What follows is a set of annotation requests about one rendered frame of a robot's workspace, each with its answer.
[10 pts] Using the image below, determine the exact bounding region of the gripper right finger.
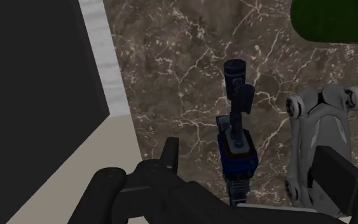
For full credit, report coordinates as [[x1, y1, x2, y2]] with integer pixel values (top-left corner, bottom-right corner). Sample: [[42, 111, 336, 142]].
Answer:
[[308, 144, 358, 224]]

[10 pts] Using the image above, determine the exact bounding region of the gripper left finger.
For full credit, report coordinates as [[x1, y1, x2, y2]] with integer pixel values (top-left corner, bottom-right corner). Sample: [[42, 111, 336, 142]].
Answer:
[[67, 137, 195, 224]]

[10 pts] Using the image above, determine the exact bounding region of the grey toy car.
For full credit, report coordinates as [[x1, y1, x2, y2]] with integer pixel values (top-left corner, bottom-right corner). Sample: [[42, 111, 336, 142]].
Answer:
[[284, 83, 358, 218]]

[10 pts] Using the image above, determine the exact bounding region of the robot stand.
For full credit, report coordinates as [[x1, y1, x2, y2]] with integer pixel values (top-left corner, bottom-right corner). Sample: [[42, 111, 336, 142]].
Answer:
[[0, 0, 111, 224]]

